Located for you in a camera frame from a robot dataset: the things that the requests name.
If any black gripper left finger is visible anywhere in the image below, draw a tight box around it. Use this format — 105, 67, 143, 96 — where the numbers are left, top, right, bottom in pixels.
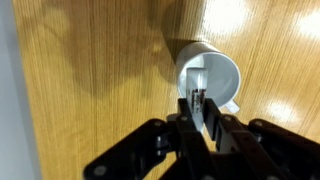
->
83, 98, 214, 180

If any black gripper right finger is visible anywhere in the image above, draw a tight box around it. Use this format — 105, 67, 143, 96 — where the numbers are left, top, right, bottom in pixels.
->
201, 98, 320, 180

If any black marker with white label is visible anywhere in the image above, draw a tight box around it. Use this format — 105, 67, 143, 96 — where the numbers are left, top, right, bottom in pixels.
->
186, 67, 209, 133

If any grey ceramic mug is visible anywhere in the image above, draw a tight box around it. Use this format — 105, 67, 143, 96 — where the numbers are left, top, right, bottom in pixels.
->
175, 41, 242, 114

